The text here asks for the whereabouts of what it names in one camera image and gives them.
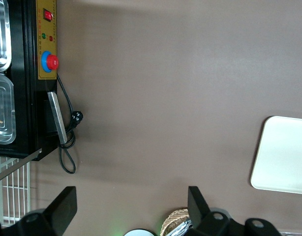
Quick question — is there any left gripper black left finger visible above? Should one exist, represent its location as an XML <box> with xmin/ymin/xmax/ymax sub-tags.
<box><xmin>0</xmin><ymin>186</ymin><xmax>78</xmax><ymax>236</ymax></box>

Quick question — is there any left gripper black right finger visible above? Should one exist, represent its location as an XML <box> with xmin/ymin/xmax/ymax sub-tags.
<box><xmin>187</xmin><ymin>186</ymin><xmax>282</xmax><ymax>236</ymax></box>

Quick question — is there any cream plastic tray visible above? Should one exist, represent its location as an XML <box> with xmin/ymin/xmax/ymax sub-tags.
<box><xmin>250</xmin><ymin>116</ymin><xmax>302</xmax><ymax>195</ymax></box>

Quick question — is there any aluminium foil container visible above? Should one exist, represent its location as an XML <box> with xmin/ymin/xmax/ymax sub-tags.
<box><xmin>169</xmin><ymin>217</ymin><xmax>192</xmax><ymax>236</ymax></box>

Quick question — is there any light wicker basket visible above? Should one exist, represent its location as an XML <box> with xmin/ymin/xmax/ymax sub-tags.
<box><xmin>160</xmin><ymin>208</ymin><xmax>191</xmax><ymax>236</ymax></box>

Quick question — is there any black appliance with yellow panel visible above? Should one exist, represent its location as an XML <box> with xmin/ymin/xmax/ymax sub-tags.
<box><xmin>0</xmin><ymin>0</ymin><xmax>59</xmax><ymax>162</ymax></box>

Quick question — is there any white wire rack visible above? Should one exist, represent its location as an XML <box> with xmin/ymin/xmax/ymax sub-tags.
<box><xmin>0</xmin><ymin>149</ymin><xmax>42</xmax><ymax>227</ymax></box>

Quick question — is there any black power cable with plug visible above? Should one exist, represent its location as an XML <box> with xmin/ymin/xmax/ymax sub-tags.
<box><xmin>56</xmin><ymin>73</ymin><xmax>84</xmax><ymax>175</ymax></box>

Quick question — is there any grey metal handle bar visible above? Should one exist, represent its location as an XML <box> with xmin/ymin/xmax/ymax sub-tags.
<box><xmin>47</xmin><ymin>91</ymin><xmax>68</xmax><ymax>145</ymax></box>

